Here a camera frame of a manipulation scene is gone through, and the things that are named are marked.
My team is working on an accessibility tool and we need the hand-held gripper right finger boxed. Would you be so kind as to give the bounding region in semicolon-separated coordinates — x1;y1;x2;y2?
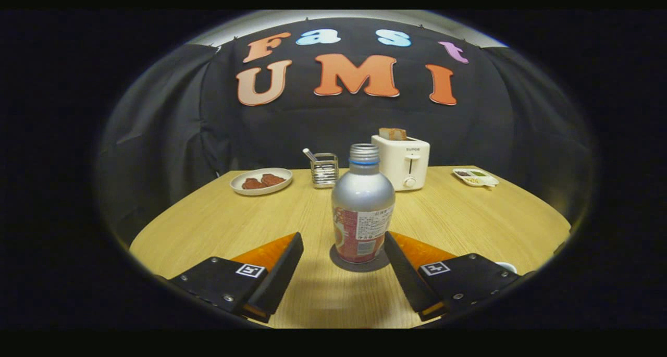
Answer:
384;231;522;322

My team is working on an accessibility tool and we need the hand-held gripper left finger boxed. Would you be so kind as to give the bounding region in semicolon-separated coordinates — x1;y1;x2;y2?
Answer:
168;232;304;324

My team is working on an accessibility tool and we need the silver bottle with red label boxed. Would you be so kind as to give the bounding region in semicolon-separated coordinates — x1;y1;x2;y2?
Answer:
331;143;396;264

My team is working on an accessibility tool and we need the wooden table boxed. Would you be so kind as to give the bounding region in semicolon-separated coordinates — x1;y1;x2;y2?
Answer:
129;165;572;329

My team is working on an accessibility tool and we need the white plate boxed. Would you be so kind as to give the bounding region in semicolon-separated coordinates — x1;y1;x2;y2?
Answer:
230;168;293;196

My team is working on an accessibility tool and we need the white toaster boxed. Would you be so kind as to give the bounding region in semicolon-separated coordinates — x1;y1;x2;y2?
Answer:
371;134;431;192

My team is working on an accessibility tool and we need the white divided sauce dish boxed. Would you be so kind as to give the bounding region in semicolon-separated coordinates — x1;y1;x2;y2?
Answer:
452;168;500;188

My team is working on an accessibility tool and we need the black backdrop cloth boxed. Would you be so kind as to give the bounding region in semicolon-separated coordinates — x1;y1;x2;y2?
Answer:
96;17;595;248

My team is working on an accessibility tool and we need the metal wire holder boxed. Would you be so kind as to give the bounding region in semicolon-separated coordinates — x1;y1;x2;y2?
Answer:
311;153;339;189

